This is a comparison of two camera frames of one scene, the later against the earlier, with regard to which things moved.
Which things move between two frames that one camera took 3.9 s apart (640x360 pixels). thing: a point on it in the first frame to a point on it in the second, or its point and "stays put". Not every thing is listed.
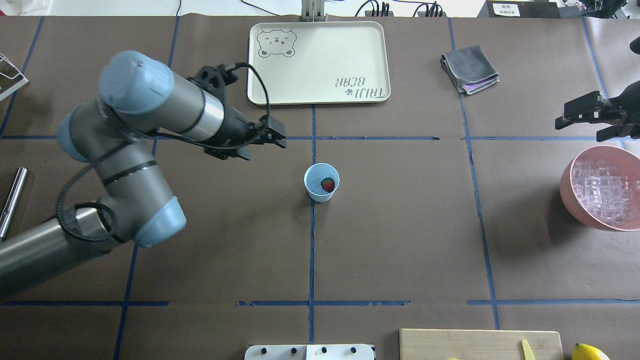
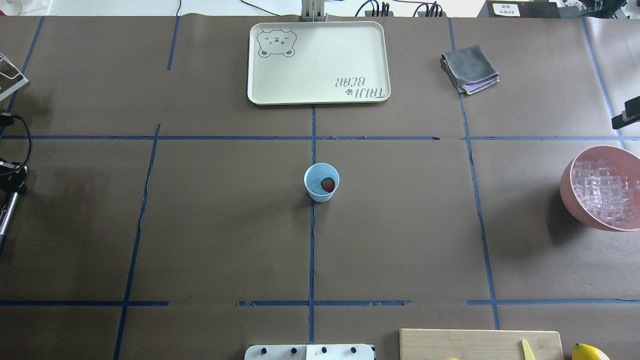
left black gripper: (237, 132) to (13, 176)
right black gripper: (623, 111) to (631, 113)
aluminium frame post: (313, 10) stays put
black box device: (519, 9) stays put
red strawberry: (328, 184) stays put
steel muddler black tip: (8, 213) stays put
